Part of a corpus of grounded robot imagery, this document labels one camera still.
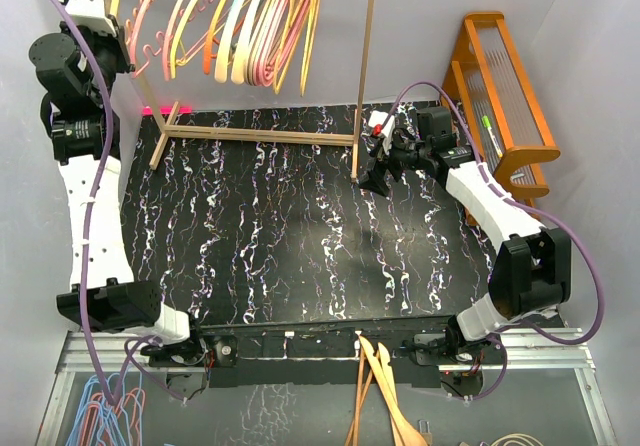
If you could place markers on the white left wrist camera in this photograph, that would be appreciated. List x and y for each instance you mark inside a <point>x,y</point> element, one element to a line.
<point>91,14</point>

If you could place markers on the pink wavy wire hanger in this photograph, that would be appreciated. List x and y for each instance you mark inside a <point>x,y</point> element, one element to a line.
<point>189,51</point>

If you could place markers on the pink tape strip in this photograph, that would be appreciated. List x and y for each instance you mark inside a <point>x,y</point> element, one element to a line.
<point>147,111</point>

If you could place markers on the wooden hangers on floor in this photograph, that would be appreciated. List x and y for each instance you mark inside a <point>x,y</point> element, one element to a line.
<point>375,368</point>

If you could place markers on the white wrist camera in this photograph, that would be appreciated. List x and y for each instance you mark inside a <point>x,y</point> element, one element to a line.
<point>382,126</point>
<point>91,14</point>

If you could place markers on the orange wooden shelf rack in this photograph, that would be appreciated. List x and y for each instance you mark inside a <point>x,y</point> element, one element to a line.
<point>487,76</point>

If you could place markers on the pink plastic hanger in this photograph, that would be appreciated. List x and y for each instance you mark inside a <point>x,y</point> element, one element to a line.
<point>270,31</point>
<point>282,31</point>

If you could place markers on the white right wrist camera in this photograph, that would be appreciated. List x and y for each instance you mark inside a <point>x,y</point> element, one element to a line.
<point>382,126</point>

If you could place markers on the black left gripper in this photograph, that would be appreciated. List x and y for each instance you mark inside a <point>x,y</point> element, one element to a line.
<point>116,43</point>

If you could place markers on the green white marker pen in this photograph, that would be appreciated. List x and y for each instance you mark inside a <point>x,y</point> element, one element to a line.
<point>491,139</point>

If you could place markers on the orange thin hanger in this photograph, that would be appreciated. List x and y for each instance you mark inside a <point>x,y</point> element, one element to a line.
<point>208,55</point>

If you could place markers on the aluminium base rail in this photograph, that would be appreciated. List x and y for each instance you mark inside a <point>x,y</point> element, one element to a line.
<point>528,350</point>

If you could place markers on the yellow velvet hanger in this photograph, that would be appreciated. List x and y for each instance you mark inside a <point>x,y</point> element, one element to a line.
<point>297,18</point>
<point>309,42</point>

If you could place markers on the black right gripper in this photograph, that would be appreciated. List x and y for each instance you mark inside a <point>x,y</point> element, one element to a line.
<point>374,180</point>

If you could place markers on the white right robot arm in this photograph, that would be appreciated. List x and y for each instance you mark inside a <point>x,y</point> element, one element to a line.
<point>531,273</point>

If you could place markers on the yellow wavy wire hanger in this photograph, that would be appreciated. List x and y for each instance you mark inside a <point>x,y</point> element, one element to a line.
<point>188,7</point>

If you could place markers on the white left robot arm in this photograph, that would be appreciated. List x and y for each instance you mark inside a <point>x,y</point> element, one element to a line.
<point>86,146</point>

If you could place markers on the blue wire hangers pile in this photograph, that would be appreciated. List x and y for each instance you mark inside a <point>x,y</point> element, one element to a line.
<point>94,421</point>

